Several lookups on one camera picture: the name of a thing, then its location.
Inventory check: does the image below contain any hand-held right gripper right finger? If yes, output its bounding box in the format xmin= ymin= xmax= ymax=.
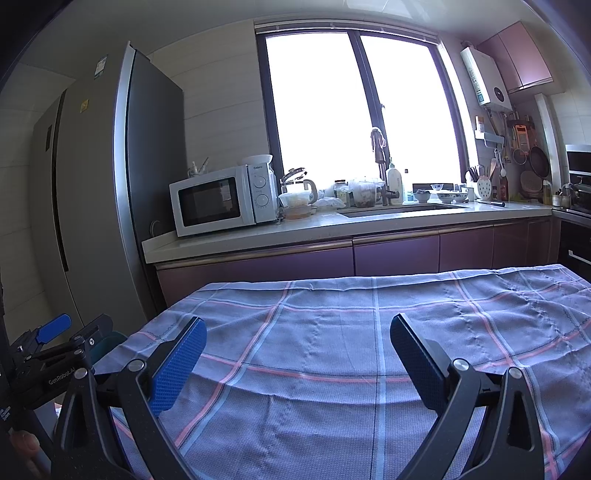
xmin=389 ymin=313 xmax=546 ymax=480

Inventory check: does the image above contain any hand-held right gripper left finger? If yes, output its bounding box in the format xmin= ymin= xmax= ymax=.
xmin=50 ymin=316 xmax=208 ymax=480

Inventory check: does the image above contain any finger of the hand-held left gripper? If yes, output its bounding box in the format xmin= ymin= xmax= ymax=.
xmin=22 ymin=313 xmax=73 ymax=348
xmin=69 ymin=314 xmax=115 ymax=366

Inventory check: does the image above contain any person's left hand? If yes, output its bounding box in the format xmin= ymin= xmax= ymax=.
xmin=10 ymin=430 xmax=42 ymax=480

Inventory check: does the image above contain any checked purple tablecloth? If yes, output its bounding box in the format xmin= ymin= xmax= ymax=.
xmin=92 ymin=264 xmax=591 ymax=480

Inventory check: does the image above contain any purple base cabinet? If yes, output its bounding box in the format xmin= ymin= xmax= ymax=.
xmin=154 ymin=217 xmax=555 ymax=308

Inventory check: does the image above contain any grey refrigerator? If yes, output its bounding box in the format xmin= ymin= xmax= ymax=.
xmin=30 ymin=41 xmax=185 ymax=330

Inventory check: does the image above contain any steel kitchen sink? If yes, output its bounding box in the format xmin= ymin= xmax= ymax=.
xmin=339 ymin=203 xmax=469 ymax=219

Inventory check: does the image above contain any white kitchen countertop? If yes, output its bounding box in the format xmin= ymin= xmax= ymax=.
xmin=141 ymin=200 xmax=555 ymax=265

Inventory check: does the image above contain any white microwave oven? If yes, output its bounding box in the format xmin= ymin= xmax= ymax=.
xmin=168 ymin=164 xmax=280 ymax=238

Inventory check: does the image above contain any clear bag of food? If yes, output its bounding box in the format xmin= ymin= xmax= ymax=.
xmin=348 ymin=178 xmax=387 ymax=208

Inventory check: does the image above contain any white soap bottle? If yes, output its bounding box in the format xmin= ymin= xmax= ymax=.
xmin=387 ymin=159 xmax=404 ymax=204

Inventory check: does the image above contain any plastic food container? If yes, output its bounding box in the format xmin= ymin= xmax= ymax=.
xmin=278 ymin=193 xmax=315 ymax=220

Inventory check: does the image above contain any metal kitchen faucet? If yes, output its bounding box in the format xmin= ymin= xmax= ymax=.
xmin=369 ymin=128 xmax=398 ymax=206

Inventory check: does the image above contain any glass kettle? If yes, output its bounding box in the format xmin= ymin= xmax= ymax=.
xmin=279 ymin=167 xmax=319 ymax=204

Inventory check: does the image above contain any black built-in oven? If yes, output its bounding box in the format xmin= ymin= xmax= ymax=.
xmin=556 ymin=144 xmax=591 ymax=274

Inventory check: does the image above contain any hanging frying pan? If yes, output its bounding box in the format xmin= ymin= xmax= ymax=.
xmin=529 ymin=147 xmax=550 ymax=179

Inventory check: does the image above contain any kitchen window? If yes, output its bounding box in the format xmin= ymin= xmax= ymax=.
xmin=254 ymin=21 xmax=476 ymax=185

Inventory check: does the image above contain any white water heater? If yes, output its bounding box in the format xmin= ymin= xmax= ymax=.
xmin=460 ymin=46 xmax=513 ymax=112

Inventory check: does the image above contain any metal wall rack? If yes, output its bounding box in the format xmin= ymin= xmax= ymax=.
xmin=475 ymin=129 xmax=507 ymax=149

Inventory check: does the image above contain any pink wall cabinet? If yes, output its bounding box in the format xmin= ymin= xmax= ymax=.
xmin=475 ymin=21 xmax=554 ymax=95

